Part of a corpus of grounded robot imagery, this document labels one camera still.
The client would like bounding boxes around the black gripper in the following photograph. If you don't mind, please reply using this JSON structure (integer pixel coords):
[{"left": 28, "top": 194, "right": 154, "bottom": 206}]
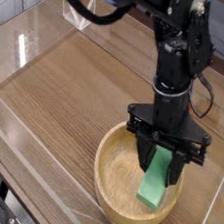
[{"left": 116, "top": 82, "right": 219, "bottom": 194}]

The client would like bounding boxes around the green rectangular block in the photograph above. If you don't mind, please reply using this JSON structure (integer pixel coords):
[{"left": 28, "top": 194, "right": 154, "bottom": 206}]
[{"left": 136, "top": 146, "right": 172, "bottom": 211}]

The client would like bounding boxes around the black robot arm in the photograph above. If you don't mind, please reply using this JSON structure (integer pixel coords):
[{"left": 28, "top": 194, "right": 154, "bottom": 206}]
[{"left": 127, "top": 0, "right": 214, "bottom": 186}]

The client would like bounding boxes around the brown wooden bowl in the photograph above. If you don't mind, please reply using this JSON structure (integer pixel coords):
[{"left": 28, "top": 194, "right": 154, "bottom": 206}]
[{"left": 94, "top": 123, "right": 183, "bottom": 224}]

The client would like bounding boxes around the clear acrylic front wall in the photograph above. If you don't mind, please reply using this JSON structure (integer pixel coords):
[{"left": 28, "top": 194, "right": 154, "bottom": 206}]
[{"left": 0, "top": 97, "right": 114, "bottom": 224}]

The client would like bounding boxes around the clear acrylic corner bracket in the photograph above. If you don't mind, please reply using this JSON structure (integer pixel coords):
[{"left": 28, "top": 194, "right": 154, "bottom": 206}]
[{"left": 62, "top": 0, "right": 96, "bottom": 31}]

